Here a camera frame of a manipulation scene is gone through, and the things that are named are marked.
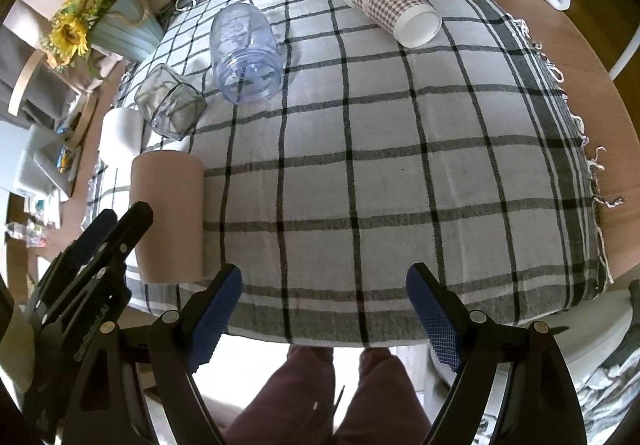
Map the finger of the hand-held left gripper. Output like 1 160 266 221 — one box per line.
98 202 154 277
74 208 119 267

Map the blue transparent plastic cup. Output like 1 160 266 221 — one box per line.
209 2 284 105

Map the white chair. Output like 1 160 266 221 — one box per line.
545 279 640 378

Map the grey checked tablecloth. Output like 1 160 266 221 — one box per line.
82 0 626 349

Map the brown paper cup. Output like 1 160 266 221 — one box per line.
130 150 206 285

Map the white cup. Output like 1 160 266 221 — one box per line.
98 106 146 172

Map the person's left leg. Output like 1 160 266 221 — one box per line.
220 345 347 445

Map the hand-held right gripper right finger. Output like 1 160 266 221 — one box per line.
406 262 589 445

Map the clear square glass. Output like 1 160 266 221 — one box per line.
133 62 208 142

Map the sunflower bouquet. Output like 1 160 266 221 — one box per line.
40 0 187 76

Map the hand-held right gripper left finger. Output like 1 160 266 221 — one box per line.
62 264 244 445

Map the white rod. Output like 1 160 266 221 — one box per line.
609 18 640 78

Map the light blue flower pot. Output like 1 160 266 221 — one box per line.
90 0 166 64

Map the white storage box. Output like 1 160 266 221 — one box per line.
0 119 77 199

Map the person's right leg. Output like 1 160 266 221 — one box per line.
332 347 434 445

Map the person's leg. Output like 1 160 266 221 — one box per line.
332 347 434 445
220 345 347 445

